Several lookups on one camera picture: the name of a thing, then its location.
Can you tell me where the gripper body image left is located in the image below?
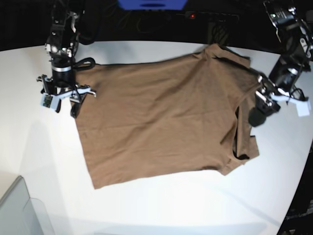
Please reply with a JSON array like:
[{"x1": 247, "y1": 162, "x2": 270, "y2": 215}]
[{"x1": 36, "y1": 66, "x2": 96, "y2": 102}]

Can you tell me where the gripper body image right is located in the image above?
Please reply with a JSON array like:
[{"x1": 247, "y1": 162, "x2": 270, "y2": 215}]
[{"x1": 255, "y1": 74, "x2": 309, "y2": 117}]

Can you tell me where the brown t-shirt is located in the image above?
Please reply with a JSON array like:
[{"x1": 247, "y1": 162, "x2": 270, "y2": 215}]
[{"x1": 75, "y1": 44, "x2": 259, "y2": 189}]

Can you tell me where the blue box at top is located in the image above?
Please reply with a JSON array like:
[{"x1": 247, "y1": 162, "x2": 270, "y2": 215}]
[{"x1": 118, "y1": 0, "x2": 187, "y2": 10}]

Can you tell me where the black power strip red light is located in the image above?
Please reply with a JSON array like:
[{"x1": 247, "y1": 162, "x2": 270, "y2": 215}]
[{"x1": 184, "y1": 11, "x2": 240, "y2": 23}]

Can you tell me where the translucent plastic bin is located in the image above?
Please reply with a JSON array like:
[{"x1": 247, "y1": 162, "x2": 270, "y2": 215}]
[{"x1": 0, "y1": 176, "x2": 55, "y2": 235}]

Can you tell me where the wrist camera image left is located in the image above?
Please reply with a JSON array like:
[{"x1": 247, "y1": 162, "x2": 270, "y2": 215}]
[{"x1": 41, "y1": 93, "x2": 61, "y2": 113}]

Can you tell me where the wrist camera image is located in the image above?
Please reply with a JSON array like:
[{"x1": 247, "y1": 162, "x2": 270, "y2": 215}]
[
  {"x1": 295, "y1": 99, "x2": 311, "y2": 117},
  {"x1": 41, "y1": 93, "x2": 61, "y2": 113}
]

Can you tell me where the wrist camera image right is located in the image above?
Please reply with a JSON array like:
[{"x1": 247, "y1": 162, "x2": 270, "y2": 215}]
[{"x1": 295, "y1": 99, "x2": 311, "y2": 117}]

